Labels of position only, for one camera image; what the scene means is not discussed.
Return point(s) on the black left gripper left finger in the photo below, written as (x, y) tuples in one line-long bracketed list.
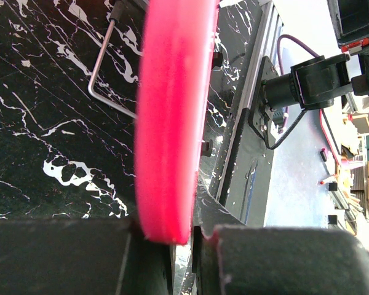
[(81, 256)]

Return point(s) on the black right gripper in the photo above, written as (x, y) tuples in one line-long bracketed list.
[(350, 20)]

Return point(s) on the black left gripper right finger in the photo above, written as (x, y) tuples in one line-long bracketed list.
[(229, 257)]

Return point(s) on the pink framed whiteboard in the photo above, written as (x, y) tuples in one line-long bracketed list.
[(176, 62)]

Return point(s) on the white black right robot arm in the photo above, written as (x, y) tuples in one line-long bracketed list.
[(314, 84)]

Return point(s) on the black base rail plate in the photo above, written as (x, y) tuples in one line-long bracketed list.
[(243, 189)]

